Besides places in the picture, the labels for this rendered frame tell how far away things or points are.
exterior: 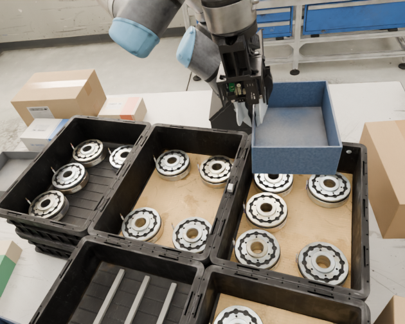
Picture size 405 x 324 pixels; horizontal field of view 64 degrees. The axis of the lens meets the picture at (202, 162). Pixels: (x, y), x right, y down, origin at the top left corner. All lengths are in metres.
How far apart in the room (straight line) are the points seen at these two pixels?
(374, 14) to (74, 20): 2.92
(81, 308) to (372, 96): 1.25
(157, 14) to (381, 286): 0.79
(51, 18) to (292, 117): 3.69
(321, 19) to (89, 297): 2.39
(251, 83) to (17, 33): 4.13
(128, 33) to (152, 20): 0.04
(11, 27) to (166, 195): 3.81
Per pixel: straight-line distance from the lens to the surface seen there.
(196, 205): 0.89
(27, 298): 1.10
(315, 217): 0.86
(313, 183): 0.89
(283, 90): 0.74
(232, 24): 0.49
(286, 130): 0.70
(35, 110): 1.55
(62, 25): 4.19
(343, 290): 0.67
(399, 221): 0.96
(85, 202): 1.02
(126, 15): 0.56
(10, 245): 1.15
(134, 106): 1.39
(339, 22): 2.76
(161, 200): 0.92
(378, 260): 0.99
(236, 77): 0.52
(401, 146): 1.03
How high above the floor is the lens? 1.54
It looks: 46 degrees down
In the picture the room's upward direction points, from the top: 12 degrees counter-clockwise
